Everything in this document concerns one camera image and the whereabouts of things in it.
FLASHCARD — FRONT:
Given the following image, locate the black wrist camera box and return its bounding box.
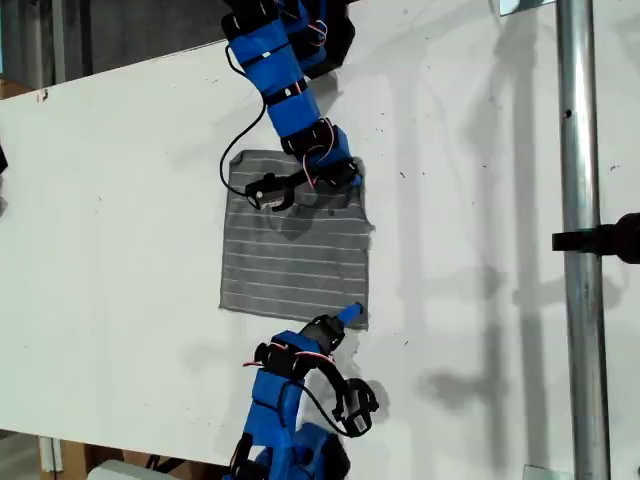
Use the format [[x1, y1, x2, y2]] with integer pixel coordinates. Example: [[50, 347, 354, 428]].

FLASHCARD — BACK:
[[244, 172, 294, 211], [342, 378, 380, 439]]

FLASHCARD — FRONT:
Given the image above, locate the black camera stalk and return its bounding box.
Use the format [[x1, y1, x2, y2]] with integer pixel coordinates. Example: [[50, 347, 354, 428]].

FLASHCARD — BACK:
[[277, 171, 315, 214], [310, 355, 352, 416]]

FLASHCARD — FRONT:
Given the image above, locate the grey striped towel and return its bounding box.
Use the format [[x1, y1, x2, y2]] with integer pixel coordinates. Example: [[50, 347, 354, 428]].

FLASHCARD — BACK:
[[218, 148, 377, 331]]

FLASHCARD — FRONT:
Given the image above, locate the black clamp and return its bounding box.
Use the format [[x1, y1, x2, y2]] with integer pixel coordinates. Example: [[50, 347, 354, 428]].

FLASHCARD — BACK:
[[551, 212, 640, 265]]

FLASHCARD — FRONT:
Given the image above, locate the steel post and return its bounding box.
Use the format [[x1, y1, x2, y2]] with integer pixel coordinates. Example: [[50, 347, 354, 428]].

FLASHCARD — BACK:
[[554, 0, 614, 480]]

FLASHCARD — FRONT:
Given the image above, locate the black camera cable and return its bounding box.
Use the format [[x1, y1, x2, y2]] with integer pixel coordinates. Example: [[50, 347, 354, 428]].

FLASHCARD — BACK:
[[219, 43, 267, 195], [298, 379, 351, 437]]

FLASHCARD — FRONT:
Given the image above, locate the white table leg bracket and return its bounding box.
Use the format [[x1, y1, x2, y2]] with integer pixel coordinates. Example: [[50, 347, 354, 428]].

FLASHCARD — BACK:
[[38, 435, 64, 474]]

